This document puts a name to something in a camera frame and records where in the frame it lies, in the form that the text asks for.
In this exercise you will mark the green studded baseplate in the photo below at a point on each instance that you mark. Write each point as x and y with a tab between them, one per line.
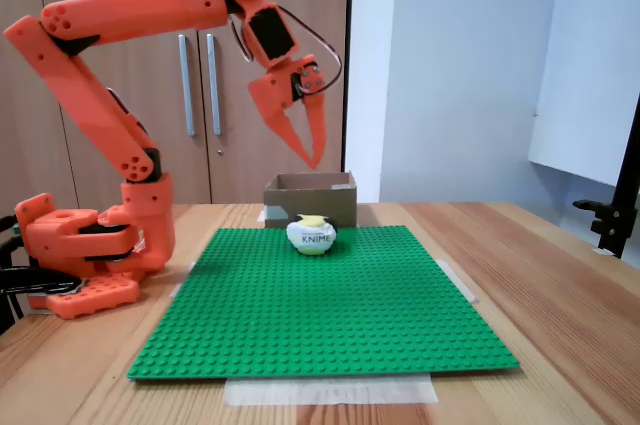
325	320

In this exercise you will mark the brown wooden cabinet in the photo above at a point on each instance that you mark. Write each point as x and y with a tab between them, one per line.
125	145

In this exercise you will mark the black camera stand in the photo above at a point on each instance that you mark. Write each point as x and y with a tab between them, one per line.
611	225

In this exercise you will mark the narrow translucent tape strip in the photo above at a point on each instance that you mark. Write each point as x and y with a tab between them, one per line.
182	280
457	280

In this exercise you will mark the white black yellow soft ball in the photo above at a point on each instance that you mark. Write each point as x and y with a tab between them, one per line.
312	240

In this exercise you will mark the white wall panel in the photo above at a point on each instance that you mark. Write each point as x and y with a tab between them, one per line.
590	95

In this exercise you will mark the brown cardboard box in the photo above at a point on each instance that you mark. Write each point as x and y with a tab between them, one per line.
325	200

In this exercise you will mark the wide translucent tape strip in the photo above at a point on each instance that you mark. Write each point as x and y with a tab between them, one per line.
330	391

